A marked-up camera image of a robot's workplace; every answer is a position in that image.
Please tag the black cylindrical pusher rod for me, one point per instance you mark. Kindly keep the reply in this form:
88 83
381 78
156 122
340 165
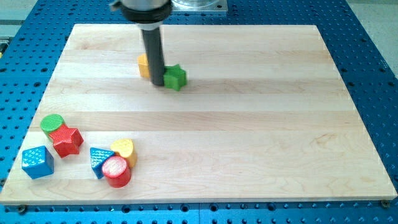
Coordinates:
155 57

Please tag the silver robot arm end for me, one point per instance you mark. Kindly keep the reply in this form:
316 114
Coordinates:
147 14

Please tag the blue triangle block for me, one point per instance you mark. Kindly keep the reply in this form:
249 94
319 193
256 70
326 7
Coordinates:
98 157

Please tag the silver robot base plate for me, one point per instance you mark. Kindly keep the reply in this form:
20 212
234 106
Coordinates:
200 5

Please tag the red star block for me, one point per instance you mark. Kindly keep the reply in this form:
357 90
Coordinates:
66 141

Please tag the green star block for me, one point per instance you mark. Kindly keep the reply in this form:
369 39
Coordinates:
175 77

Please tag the blue cube block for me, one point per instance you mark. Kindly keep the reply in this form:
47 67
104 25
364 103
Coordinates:
37 162

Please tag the yellow block behind rod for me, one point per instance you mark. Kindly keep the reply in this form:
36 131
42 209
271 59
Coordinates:
143 66

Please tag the green cylinder block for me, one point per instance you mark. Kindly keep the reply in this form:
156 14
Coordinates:
51 123

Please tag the red cylinder block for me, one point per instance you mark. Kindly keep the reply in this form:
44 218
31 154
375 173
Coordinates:
116 171

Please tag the yellow heart block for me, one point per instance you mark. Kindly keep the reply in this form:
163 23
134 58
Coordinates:
125 149

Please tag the light wooden board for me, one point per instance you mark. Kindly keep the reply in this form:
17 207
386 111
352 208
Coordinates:
264 117

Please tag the left board clamp screw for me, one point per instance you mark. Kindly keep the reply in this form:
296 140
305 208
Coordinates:
21 209

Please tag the right board clamp screw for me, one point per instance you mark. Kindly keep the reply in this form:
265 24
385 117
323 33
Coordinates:
385 203

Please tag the board clamp screw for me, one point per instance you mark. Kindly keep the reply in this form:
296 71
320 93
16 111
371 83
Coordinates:
21 209
385 203

